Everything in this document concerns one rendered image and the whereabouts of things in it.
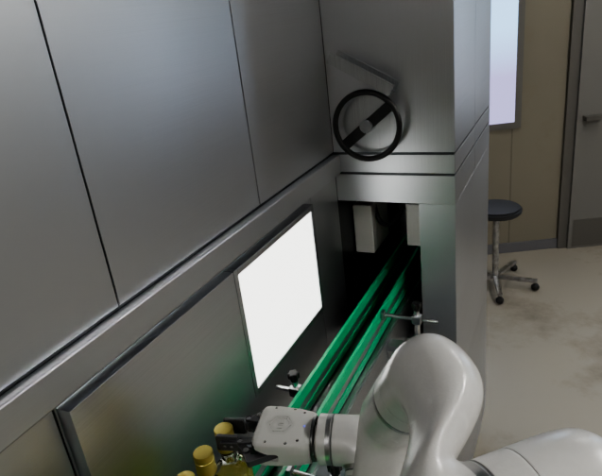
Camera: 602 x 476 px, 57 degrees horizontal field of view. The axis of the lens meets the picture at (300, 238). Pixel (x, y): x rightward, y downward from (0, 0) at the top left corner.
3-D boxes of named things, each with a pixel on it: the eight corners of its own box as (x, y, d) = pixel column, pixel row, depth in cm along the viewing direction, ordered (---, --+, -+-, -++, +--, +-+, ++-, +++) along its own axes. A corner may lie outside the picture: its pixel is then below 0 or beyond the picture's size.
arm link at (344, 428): (336, 475, 95) (339, 420, 100) (415, 481, 92) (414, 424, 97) (328, 466, 88) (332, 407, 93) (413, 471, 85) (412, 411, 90)
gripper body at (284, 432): (324, 400, 98) (264, 399, 100) (315, 443, 89) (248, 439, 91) (328, 434, 101) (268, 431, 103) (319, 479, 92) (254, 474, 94)
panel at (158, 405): (316, 307, 170) (302, 203, 157) (324, 309, 169) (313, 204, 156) (110, 564, 97) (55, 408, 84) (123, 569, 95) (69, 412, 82)
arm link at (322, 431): (335, 401, 97) (318, 400, 97) (328, 437, 89) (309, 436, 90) (339, 438, 100) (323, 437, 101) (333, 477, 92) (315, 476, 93)
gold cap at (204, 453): (204, 461, 98) (199, 442, 96) (221, 466, 96) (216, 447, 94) (193, 476, 95) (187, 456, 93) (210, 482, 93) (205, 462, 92)
